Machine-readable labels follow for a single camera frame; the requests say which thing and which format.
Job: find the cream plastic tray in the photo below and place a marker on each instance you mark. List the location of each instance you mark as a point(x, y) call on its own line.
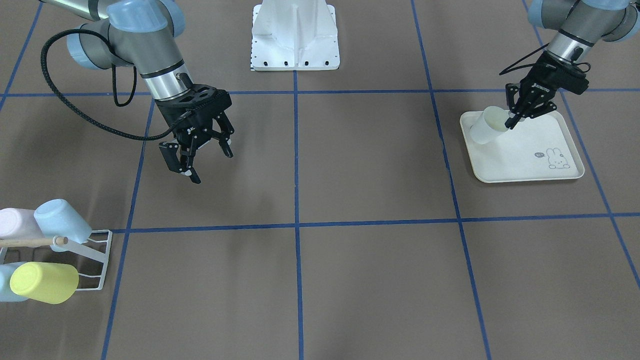
point(541, 149)

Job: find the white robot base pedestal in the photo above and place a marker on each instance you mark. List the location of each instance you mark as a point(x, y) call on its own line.
point(294, 35)

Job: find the yellow plastic cup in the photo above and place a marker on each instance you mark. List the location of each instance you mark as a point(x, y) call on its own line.
point(51, 283)

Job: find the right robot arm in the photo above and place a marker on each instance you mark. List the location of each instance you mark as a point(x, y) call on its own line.
point(140, 34)

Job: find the cream plastic cup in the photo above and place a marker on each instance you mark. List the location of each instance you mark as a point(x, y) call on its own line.
point(490, 125)

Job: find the white wire cup rack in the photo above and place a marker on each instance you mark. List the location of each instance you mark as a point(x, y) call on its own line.
point(90, 259)

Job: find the pink plastic cup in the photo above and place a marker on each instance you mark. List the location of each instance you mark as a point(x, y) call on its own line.
point(18, 223)

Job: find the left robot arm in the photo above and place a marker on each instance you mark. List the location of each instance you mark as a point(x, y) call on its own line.
point(579, 24)

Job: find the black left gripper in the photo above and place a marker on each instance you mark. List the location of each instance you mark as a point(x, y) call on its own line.
point(541, 80)

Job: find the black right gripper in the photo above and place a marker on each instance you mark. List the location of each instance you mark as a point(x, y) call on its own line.
point(186, 125)

